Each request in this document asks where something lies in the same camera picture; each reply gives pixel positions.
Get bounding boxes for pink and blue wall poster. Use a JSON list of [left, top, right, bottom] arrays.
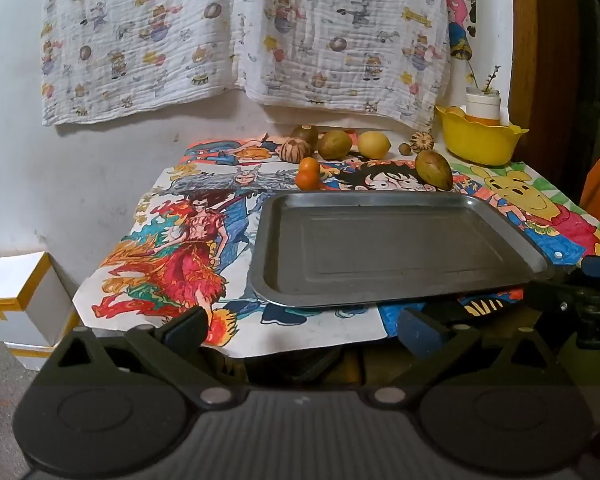
[[445, 0, 478, 61]]

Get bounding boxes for brown kiwi with sticker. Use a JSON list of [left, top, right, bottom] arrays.
[[290, 125, 320, 147]]

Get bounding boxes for green-yellow oval fruit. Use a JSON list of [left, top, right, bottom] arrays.
[[317, 130, 352, 159]]

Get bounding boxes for yellow plastic bowl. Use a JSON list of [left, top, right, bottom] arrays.
[[434, 104, 528, 167]]

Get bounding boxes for white and orange cup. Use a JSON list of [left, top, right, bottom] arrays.
[[465, 87, 502, 126]]

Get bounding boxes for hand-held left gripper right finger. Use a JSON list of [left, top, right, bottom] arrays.
[[367, 306, 563, 407]]

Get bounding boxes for wooden door frame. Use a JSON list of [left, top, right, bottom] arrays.
[[510, 0, 581, 181]]

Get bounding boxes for yellow lemon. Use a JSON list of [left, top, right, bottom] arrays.
[[357, 131, 392, 160]]

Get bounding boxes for white box with yellow tape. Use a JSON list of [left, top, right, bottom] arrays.
[[0, 251, 78, 347], [2, 310, 81, 372]]

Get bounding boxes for dry plant twigs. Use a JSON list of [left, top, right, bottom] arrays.
[[465, 57, 502, 95]]

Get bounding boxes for metal tray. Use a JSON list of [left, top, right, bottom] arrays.
[[247, 191, 556, 308]]

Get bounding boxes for colourful cartoon table cover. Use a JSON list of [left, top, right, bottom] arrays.
[[72, 187, 388, 359]]

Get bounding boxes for brown pointed mango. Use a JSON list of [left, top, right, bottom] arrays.
[[415, 150, 453, 191]]

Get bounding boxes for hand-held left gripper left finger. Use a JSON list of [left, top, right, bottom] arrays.
[[42, 306, 237, 409]]

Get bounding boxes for printed muslin cloth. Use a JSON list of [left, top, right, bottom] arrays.
[[230, 0, 453, 133], [40, 0, 236, 127]]

